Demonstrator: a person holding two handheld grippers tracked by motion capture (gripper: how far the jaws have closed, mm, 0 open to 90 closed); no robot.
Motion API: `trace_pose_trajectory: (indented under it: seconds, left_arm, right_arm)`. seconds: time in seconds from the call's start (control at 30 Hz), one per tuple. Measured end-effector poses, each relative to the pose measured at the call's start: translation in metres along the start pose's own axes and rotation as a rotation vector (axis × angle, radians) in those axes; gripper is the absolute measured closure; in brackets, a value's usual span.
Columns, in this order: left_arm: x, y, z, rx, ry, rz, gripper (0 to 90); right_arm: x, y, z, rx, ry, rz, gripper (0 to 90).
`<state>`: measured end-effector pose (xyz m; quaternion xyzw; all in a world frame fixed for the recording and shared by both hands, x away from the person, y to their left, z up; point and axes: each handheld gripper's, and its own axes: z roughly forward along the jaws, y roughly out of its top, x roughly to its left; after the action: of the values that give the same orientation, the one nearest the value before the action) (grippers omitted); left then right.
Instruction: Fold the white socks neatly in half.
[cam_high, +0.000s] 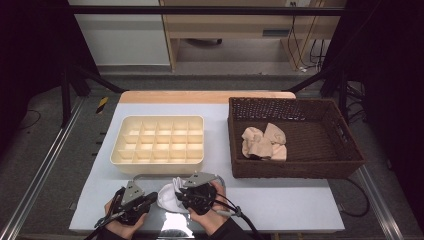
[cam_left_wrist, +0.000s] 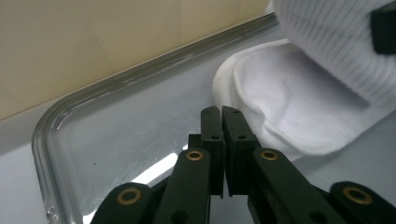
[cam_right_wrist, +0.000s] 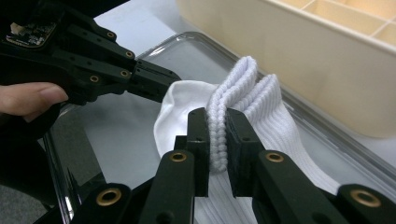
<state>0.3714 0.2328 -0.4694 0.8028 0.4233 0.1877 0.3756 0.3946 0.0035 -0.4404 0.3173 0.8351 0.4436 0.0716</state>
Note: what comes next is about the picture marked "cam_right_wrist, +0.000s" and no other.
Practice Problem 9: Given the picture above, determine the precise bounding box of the cream divided organizer box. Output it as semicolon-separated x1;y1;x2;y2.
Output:
176;0;396;139

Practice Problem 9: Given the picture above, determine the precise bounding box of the shiny metal tray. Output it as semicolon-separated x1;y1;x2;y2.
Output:
41;31;396;224

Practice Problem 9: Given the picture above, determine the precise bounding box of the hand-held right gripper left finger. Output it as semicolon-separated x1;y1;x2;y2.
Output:
174;107;210;198

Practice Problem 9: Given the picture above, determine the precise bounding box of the white sock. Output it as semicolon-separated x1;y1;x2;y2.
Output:
199;73;342;224
153;55;260;224

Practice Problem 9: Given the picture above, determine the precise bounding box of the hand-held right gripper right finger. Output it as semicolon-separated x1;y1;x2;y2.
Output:
225;107;266;198

